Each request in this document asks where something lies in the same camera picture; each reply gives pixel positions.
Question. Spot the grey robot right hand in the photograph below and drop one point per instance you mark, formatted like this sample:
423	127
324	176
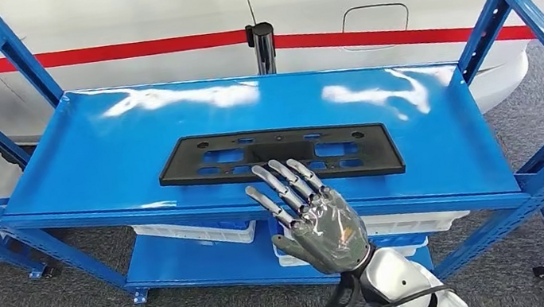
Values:
334	234

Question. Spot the black plastic panel part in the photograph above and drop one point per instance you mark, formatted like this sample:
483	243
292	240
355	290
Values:
173	170

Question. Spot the chrome stanchion black top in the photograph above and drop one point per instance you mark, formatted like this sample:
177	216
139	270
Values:
262	47

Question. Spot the red barrier belt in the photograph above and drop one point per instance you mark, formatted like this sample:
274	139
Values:
394	36
77	56

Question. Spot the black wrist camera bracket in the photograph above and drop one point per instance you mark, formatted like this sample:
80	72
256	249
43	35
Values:
340	297

